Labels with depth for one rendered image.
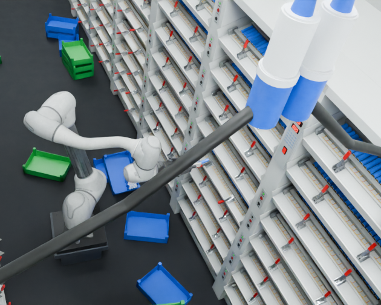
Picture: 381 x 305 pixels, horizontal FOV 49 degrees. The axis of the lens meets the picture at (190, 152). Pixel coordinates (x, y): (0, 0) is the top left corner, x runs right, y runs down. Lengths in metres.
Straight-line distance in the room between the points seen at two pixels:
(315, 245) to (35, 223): 1.92
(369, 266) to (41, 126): 1.59
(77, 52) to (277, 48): 3.63
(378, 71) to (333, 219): 0.58
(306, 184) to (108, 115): 2.35
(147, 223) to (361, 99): 1.92
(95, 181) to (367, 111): 1.68
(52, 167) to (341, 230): 2.29
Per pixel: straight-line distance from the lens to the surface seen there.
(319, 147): 1.63
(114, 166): 3.19
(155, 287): 2.79
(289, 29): 0.61
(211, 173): 2.41
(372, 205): 1.54
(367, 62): 1.75
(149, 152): 1.96
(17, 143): 3.53
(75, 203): 2.49
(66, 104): 2.29
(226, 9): 2.00
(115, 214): 0.74
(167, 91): 2.84
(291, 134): 1.69
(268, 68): 0.65
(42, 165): 3.35
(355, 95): 1.53
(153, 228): 3.00
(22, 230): 3.02
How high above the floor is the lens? 2.52
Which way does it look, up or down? 46 degrees down
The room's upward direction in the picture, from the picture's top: 14 degrees clockwise
